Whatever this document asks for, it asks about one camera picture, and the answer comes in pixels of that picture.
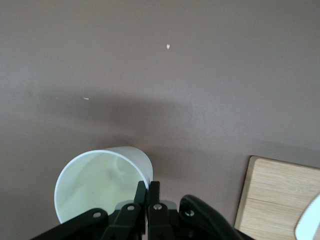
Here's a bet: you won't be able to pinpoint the white paper cup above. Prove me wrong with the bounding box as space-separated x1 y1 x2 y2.
53 145 154 225

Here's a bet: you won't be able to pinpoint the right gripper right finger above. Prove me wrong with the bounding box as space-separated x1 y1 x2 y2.
146 180 176 240

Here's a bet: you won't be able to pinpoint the white plastic knife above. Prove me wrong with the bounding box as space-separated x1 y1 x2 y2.
294 193 320 240

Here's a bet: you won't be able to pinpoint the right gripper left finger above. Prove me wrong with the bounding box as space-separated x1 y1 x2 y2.
102 180 148 240

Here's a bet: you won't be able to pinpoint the brown table mat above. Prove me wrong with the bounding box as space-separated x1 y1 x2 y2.
0 0 320 240

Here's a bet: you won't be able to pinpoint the bamboo cutting board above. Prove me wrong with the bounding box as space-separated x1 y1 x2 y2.
233 155 320 240

